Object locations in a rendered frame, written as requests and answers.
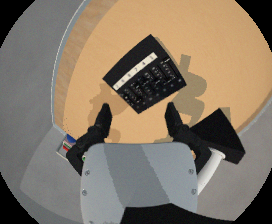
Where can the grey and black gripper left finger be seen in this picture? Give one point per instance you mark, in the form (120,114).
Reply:
(95,134)

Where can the black lighting desk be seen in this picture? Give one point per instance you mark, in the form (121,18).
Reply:
(145,63)

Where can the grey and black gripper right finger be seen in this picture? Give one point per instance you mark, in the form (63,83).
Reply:
(181,133)

